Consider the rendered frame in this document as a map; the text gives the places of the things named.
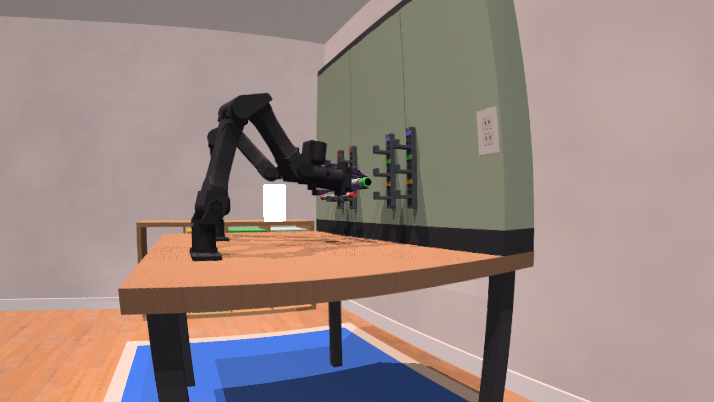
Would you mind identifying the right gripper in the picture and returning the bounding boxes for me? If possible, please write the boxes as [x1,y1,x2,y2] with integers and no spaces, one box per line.
[323,161,368,196]

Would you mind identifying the white bar with red end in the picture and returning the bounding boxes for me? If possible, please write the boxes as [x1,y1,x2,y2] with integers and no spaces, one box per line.
[320,192,357,200]

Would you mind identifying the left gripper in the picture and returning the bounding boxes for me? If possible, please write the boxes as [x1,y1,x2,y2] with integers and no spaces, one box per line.
[307,159,336,195]

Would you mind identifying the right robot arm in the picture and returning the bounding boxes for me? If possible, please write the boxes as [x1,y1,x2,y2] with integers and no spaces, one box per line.
[190,93,340,261]

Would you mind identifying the white bar with green ends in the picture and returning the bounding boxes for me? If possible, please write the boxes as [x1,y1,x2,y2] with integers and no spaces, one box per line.
[351,177,372,187]

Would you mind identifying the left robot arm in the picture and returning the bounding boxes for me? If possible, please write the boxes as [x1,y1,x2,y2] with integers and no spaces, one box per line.
[207,127,298,241]

